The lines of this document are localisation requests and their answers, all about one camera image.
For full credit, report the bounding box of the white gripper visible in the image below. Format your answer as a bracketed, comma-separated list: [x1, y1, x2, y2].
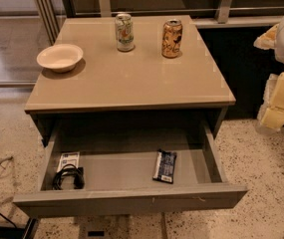
[253, 24, 284, 134]

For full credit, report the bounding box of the dark blue rxbar wrapper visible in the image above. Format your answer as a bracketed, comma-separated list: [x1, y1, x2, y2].
[152, 149, 177, 184]

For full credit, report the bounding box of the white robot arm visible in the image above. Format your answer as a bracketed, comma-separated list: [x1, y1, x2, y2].
[254, 16, 284, 133]

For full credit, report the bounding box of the open grey drawer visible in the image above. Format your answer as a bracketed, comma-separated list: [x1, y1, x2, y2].
[14, 121, 247, 218]

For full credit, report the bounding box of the orange gold soda can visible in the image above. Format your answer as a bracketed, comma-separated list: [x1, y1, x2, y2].
[161, 19, 183, 58]

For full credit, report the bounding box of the green white soda can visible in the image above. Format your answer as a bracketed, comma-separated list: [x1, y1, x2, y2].
[115, 13, 135, 52]

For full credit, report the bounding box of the beige top cabinet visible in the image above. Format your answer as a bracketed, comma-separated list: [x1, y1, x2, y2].
[24, 14, 237, 147]

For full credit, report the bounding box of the white paper bowl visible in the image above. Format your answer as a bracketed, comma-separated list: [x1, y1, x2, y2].
[37, 44, 84, 73]

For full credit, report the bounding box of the white paper card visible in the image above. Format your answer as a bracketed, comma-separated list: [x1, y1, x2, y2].
[57, 151, 80, 171]

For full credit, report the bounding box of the coiled black cable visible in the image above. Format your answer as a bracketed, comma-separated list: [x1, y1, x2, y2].
[51, 163, 86, 191]

